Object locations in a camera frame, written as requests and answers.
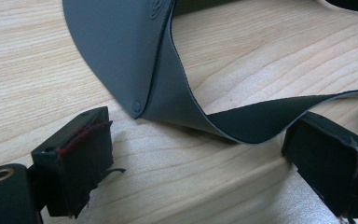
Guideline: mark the grey sun visor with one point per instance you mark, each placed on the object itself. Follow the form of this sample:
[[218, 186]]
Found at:
[[115, 53]]

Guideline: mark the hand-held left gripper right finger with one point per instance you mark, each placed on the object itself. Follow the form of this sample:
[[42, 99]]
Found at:
[[326, 155]]

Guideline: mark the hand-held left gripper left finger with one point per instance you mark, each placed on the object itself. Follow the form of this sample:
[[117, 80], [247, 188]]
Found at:
[[80, 155]]

